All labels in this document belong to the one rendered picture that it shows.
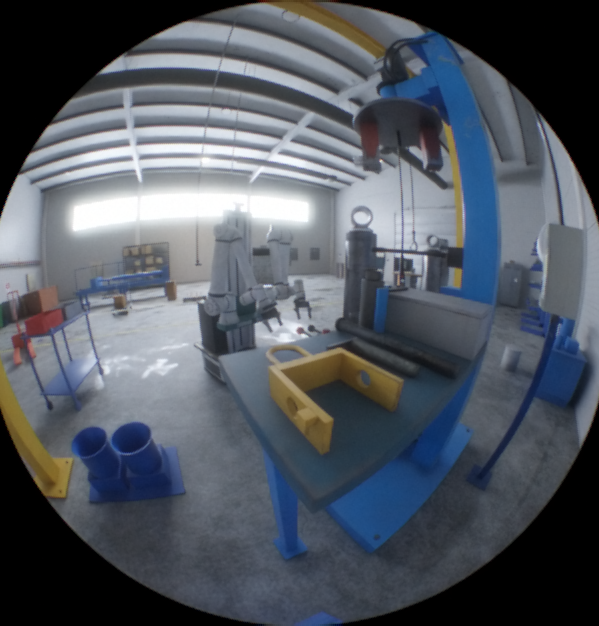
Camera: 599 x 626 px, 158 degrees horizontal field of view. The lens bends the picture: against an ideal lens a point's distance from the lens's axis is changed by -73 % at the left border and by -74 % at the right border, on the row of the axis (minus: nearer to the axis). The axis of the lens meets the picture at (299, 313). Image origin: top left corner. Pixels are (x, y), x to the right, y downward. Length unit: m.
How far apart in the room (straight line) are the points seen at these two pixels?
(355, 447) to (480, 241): 0.93
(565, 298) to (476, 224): 0.56
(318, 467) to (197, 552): 1.19
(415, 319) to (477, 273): 0.46
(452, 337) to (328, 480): 0.50
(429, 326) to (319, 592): 1.25
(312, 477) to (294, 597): 1.07
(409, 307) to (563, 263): 0.85
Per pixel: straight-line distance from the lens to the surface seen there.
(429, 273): 2.57
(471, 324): 0.63
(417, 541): 1.46
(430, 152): 1.46
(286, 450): 0.30
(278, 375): 0.33
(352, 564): 1.33
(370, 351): 0.52
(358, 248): 1.40
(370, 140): 1.44
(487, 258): 1.03
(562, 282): 1.22
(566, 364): 3.15
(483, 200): 1.08
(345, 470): 0.28
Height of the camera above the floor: 1.29
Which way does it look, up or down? 15 degrees down
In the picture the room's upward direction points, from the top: straight up
